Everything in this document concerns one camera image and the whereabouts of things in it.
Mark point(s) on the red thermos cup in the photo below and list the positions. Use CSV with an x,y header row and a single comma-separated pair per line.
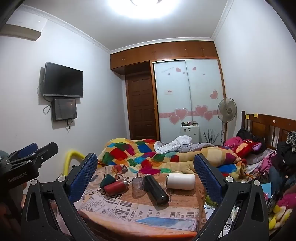
x,y
116,187

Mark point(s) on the dark dried twigs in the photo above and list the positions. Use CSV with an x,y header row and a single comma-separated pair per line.
x,y
211,138

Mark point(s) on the green cup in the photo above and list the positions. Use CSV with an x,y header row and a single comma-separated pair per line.
x,y
107,180

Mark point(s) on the small black wall monitor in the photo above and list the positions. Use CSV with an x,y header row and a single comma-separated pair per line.
x,y
64,109

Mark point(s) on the black bag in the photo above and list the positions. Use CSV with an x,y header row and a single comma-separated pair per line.
x,y
245,134

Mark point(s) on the clear glass cup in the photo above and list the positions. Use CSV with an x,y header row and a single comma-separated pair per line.
x,y
138,187

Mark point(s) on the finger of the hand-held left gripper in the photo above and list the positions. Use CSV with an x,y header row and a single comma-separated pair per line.
x,y
46,151
28,147

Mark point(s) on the wooden bed headboard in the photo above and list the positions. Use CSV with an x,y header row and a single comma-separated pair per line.
x,y
261,125

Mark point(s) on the grey white bedsheet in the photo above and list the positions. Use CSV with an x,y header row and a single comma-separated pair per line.
x,y
180,143

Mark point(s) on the pink clothing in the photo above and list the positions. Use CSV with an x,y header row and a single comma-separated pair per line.
x,y
231,141

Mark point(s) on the pink plush toy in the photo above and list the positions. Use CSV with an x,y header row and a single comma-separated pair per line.
x,y
288,199

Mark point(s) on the white standing fan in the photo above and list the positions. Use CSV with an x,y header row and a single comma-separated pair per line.
x,y
227,109

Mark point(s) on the white thermos cup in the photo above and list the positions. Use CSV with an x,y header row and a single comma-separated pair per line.
x,y
181,181

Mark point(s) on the colourful patchwork blanket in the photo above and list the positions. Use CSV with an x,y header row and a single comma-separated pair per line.
x,y
124,153

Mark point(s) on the white air conditioner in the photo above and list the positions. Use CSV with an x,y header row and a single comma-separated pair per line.
x,y
22,29

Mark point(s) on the black thermos cup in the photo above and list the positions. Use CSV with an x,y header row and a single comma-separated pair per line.
x,y
156,190

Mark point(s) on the yellow plush toy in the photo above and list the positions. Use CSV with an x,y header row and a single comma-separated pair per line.
x,y
278,216

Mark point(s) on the red plush toy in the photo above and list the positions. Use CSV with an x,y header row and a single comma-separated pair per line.
x,y
247,148

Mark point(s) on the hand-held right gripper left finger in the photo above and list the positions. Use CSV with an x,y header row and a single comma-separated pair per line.
x,y
83,176

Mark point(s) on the yellow padded tube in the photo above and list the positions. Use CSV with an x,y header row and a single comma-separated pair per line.
x,y
69,156

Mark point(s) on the brown wooden door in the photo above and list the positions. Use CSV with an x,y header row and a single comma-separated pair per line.
x,y
141,106

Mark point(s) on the black wall television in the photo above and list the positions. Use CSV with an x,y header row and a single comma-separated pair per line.
x,y
63,80

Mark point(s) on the newspaper print tablecloth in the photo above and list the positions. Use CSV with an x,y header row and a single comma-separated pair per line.
x,y
138,215

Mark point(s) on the wooden wardrobe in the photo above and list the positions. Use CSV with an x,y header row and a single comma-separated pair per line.
x,y
161,52

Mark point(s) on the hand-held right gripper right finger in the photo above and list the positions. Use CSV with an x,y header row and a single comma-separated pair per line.
x,y
207,178

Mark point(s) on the round ceiling light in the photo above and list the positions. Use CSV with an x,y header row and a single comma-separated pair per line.
x,y
144,8

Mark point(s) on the pile of black clothes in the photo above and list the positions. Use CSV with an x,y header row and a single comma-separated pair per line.
x,y
285,153

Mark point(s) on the frosted glass sliding door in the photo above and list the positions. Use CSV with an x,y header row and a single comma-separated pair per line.
x,y
172,97
203,83

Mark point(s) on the small white cabinet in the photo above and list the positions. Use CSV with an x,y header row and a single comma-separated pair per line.
x,y
189,133

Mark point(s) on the blue book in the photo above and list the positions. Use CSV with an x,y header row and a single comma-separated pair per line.
x,y
267,189

